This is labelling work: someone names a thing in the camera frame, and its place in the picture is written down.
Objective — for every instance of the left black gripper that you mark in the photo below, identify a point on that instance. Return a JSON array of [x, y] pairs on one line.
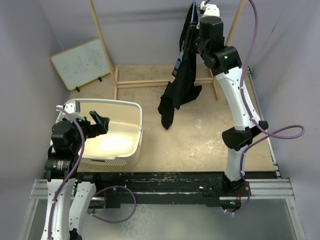
[[100, 127]]

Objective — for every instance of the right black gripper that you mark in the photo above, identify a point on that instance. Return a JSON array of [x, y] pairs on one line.
[[194, 30]]

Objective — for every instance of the black printed t shirt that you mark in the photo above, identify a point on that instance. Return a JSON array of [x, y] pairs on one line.
[[181, 89]]

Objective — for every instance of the light blue wire hanger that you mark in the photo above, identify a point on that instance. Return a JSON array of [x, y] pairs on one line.
[[193, 16]]

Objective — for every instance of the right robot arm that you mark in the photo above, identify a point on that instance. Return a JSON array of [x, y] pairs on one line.
[[225, 64]]

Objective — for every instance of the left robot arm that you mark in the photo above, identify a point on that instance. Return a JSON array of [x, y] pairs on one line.
[[69, 197]]

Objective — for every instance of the white plastic laundry basket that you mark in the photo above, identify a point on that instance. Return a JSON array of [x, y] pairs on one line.
[[121, 146]]

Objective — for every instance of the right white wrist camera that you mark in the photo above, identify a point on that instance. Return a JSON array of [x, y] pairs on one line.
[[207, 9]]

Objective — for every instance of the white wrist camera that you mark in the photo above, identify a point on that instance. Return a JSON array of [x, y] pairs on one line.
[[73, 108], [207, 9]]

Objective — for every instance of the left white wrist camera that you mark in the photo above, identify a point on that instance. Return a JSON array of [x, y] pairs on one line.
[[73, 108]]

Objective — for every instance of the wooden clothes rack frame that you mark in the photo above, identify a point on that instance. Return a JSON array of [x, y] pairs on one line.
[[157, 82]]

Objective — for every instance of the small whiteboard with wooden frame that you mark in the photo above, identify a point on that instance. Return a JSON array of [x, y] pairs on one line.
[[81, 64]]

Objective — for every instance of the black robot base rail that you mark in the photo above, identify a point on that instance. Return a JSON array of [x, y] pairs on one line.
[[211, 189]]

